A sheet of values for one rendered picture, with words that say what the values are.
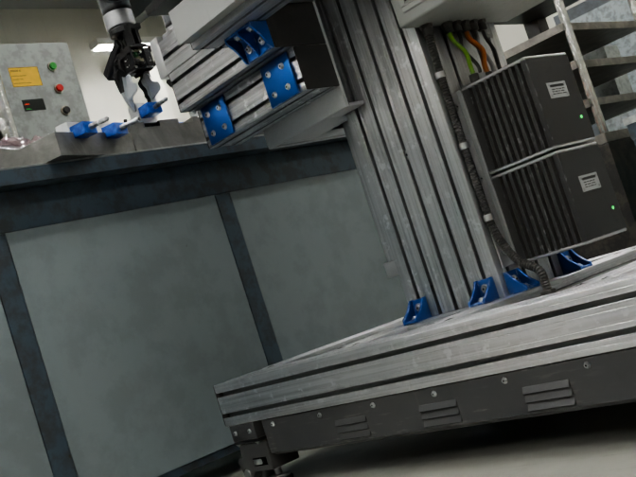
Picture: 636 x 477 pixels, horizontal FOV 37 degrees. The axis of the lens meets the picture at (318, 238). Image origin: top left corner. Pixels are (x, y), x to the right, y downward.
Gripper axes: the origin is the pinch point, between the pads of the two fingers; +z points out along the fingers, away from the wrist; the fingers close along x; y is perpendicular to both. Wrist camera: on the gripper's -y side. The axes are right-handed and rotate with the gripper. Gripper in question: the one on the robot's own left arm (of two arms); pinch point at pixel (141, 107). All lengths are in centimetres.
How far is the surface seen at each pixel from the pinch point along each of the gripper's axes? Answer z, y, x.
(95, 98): -233, -671, 456
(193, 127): 7.3, 2.2, 12.4
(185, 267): 42.5, 3.9, -5.0
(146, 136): 8.3, 2.2, -3.1
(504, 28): -137, -282, 655
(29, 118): -27, -85, 19
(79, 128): 7.8, 13.3, -28.5
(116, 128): 8.1, 11.3, -17.3
